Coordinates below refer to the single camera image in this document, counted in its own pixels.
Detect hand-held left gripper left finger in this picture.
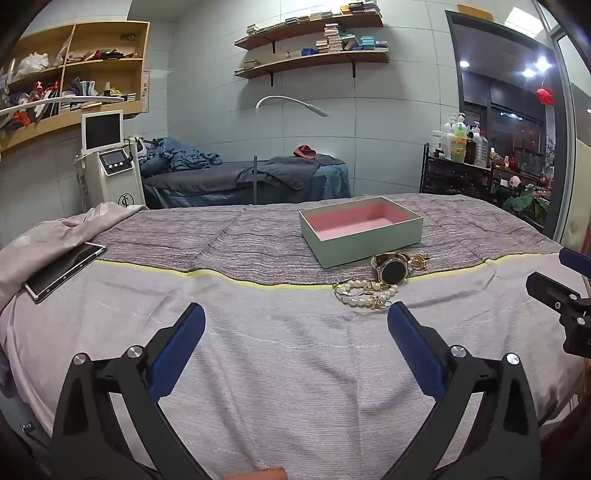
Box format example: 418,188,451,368
52,302,213,480

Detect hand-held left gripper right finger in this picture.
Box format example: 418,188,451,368
381,302,542,480

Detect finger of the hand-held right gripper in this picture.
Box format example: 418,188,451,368
526,271,591,356
558,248,591,278

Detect white pearl bracelet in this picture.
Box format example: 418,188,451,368
333,279,399,311

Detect rose gold wrist watch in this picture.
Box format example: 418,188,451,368
370,252,411,285

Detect green box with pink lining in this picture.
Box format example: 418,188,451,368
298,196,424,269

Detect green potted plant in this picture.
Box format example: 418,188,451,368
502,184,553,223

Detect black storage rack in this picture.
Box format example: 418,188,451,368
419,143,494,205

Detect massage bed with dark cover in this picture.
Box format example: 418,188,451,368
141,152,352,208

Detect pale pink quilt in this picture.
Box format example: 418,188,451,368
0,203,149,315

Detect white beauty machine with screen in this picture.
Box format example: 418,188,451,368
73,110,147,214

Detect crumpled blue blanket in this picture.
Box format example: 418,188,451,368
137,137,223,175

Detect dark grey towel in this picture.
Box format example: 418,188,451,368
235,154,346,191

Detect black framed glass door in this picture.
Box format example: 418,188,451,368
444,9,573,241

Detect white arc floor lamp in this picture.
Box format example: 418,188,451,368
0,95,126,121
253,95,330,205

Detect white plastic bag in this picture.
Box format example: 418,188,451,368
15,52,49,78

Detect row of small boxes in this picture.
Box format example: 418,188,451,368
246,0,382,35

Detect black tablet with white frame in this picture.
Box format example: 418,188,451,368
24,242,108,304

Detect wooden wall cabinet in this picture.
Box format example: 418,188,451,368
0,21,151,154

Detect wooden wall shelf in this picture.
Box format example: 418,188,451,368
234,50,390,86
234,11,384,52

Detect wooden wall shelves with books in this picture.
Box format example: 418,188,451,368
235,23,389,75

